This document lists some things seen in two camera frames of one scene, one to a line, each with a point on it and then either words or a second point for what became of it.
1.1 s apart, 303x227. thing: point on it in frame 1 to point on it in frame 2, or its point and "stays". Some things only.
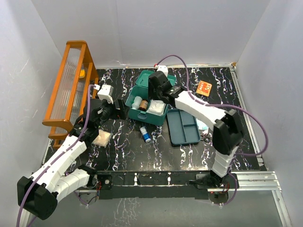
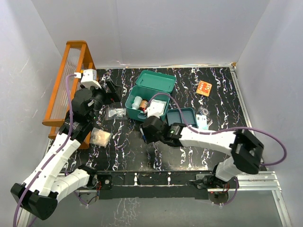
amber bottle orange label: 143,105 stays
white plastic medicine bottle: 137,101 stays
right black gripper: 151,93 to 149,138
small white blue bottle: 146,136 stays
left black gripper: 122,112 to 114,96
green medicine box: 141,90 stays
